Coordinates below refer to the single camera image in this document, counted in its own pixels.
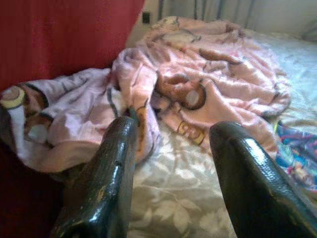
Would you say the grey curtain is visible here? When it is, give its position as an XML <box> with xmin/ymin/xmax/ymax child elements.
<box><xmin>158</xmin><ymin>0</ymin><xmax>257</xmax><ymax>28</ymax></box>

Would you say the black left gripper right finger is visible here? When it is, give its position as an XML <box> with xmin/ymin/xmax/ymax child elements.
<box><xmin>209</xmin><ymin>120</ymin><xmax>317</xmax><ymax>238</ymax></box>

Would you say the colourful book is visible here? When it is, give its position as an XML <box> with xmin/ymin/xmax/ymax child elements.
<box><xmin>274</xmin><ymin>120</ymin><xmax>317</xmax><ymax>193</ymax></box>

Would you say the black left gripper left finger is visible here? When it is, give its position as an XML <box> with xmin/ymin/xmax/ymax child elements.
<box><xmin>49</xmin><ymin>116</ymin><xmax>138</xmax><ymax>238</ymax></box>

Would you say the red cushion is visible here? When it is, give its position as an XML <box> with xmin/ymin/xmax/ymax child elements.
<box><xmin>0</xmin><ymin>0</ymin><xmax>146</xmax><ymax>91</ymax></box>

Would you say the pink cartoon print blanket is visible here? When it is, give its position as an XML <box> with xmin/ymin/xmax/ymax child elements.
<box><xmin>0</xmin><ymin>16</ymin><xmax>292</xmax><ymax>173</ymax></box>

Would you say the bed with grey floral sheet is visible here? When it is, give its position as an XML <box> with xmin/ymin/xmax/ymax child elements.
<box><xmin>127</xmin><ymin>27</ymin><xmax>317</xmax><ymax>238</ymax></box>

